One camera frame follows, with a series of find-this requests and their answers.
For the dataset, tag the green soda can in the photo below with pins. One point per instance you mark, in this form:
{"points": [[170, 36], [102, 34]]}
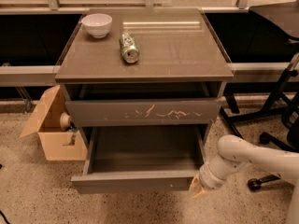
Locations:
{"points": [[129, 49]]}

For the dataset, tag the grey scratched top drawer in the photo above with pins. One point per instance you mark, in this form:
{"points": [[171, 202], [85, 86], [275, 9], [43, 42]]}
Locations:
{"points": [[142, 112]]}

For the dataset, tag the open cardboard box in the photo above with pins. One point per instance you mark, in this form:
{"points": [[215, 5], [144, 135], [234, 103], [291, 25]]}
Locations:
{"points": [[58, 145]]}

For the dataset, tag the white bowl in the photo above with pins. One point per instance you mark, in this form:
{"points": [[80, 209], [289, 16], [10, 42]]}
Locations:
{"points": [[97, 25]]}

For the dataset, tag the black office chair base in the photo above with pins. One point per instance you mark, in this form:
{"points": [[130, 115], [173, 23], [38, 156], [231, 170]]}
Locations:
{"points": [[290, 119]]}

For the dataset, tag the white round object in box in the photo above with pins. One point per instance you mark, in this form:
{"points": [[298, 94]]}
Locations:
{"points": [[65, 121]]}

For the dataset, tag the grey drawer cabinet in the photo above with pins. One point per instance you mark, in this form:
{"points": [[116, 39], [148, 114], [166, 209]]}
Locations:
{"points": [[179, 59]]}

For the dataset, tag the metal window rail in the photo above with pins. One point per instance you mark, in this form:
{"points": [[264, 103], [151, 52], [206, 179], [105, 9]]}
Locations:
{"points": [[28, 76]]}

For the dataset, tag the tan foam-covered gripper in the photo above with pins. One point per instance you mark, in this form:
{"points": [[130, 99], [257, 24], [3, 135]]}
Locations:
{"points": [[206, 178]]}

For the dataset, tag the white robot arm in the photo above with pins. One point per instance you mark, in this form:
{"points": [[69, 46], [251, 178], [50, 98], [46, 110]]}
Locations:
{"points": [[234, 153]]}

